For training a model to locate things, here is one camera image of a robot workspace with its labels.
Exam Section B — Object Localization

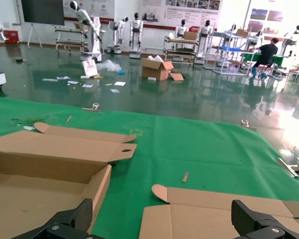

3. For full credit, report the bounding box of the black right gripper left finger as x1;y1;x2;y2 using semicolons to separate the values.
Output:
11;198;93;239

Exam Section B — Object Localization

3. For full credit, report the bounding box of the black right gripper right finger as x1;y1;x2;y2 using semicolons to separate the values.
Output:
231;199;299;239

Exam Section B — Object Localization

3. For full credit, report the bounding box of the open plain cardboard box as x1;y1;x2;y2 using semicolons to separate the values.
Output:
139;184;299;239

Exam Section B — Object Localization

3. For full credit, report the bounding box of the open cardboard box left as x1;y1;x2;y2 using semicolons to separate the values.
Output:
0;121;138;239

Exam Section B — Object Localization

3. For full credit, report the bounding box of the large open cardboard box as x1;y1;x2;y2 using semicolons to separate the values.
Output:
140;55;174;81

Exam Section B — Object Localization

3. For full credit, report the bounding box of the white and red paper bag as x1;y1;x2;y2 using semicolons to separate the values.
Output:
81;59;100;78

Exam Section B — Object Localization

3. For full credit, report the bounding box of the clear plastic bag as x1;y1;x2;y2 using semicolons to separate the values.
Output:
96;59;122;73

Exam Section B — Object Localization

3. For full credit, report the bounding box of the flat cardboard sheet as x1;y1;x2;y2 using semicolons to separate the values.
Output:
168;70;185;81

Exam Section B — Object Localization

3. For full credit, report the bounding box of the green covered table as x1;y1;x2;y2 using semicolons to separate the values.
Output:
240;51;287;69

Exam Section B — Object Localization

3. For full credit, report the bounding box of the seated person in black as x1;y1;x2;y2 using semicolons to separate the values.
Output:
251;37;279;78

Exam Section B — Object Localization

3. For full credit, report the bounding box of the blue plastic tray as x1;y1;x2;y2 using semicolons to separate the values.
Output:
220;45;242;52

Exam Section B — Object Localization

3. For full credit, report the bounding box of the leaning white wheeled humanoid robot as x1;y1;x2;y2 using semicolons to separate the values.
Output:
69;0;103;63

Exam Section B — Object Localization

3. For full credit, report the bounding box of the white humanoid robot black head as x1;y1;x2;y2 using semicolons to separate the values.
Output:
196;19;216;65
282;24;299;57
228;23;240;48
174;19;189;39
249;29;265;52

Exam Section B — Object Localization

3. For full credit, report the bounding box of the long metal trolley rack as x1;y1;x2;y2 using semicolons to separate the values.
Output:
54;24;89;55

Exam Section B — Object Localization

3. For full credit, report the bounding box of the metal trolley with shelves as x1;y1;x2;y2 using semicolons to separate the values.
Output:
163;35;199;67

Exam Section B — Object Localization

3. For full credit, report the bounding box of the bowing white humanoid robot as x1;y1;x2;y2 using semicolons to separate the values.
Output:
107;16;129;55

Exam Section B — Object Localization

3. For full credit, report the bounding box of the white screen stand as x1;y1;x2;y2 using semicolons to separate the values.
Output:
27;23;43;48

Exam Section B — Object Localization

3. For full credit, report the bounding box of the standing white humanoid robot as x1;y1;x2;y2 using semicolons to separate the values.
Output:
129;12;145;59

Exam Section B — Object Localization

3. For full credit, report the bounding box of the black display screen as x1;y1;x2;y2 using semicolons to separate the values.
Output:
21;0;65;26

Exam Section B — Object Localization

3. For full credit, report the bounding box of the white metal shelf frame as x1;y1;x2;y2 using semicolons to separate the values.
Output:
203;29;256;77

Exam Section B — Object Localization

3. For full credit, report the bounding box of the red wall cabinet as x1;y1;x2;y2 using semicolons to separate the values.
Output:
3;29;19;45

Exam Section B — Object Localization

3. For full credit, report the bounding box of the wall information poster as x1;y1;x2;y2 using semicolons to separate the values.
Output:
141;0;223;29

